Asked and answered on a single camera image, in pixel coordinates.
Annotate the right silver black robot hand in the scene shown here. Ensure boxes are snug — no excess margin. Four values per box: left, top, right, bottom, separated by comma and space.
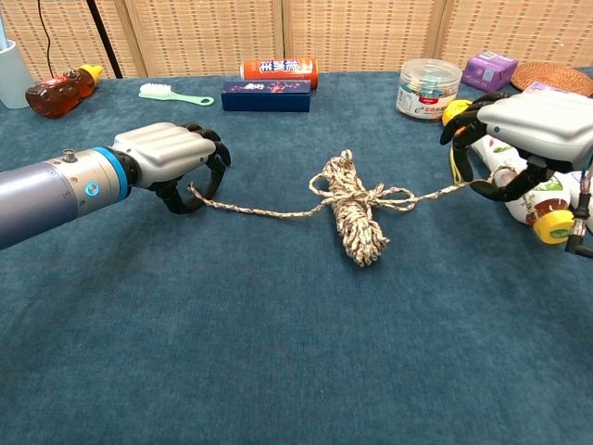
439, 90, 593, 203

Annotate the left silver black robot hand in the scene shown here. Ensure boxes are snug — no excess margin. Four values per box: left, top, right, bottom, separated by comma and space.
110, 121, 232, 215

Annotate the beige braided rope bundle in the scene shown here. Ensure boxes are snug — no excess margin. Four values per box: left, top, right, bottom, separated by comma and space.
187, 148, 518, 269

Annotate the purple carton with photo print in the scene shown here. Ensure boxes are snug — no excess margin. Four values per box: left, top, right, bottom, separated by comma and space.
524, 81, 570, 95

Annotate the round woven rattan coaster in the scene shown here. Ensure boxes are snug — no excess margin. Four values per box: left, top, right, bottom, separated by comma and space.
511, 61, 593, 99

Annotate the mint green brush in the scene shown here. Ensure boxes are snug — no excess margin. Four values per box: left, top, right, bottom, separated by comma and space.
138, 83, 216, 108

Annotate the plain purple carton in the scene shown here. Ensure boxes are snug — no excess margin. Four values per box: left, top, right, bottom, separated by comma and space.
461, 51, 520, 95

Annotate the yellow tape measure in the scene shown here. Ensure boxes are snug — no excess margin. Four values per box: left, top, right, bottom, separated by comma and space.
441, 98, 473, 184

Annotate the white bottle yellow cap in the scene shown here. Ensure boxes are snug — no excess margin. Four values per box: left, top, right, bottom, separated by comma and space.
467, 133, 575, 246

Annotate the navy blue rectangular box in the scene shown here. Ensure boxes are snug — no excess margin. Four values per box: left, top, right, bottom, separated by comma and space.
221, 80, 312, 113

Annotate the amber bear syrup bottle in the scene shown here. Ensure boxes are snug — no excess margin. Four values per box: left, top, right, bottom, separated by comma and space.
25, 63, 105, 120

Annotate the black stand pole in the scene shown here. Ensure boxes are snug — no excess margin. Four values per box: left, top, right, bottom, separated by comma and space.
85, 0, 124, 80

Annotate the clear jar of clips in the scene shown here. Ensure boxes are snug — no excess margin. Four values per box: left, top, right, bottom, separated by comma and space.
395, 57, 463, 122

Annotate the bamboo folding screen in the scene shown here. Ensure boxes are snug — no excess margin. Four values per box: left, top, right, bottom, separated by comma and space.
0, 0, 593, 80

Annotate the orange drink can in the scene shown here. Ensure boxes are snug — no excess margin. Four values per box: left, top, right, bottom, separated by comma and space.
239, 57, 320, 90

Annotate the light blue plastic cup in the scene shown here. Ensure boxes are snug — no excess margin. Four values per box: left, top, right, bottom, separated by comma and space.
0, 39, 36, 110

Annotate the teal tablecloth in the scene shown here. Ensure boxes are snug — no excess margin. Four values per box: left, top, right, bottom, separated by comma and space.
0, 68, 593, 445

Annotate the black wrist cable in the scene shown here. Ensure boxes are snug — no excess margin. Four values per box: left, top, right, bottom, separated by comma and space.
564, 171, 593, 259

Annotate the thin black hanging cable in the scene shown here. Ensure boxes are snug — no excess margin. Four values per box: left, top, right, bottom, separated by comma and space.
36, 0, 57, 80

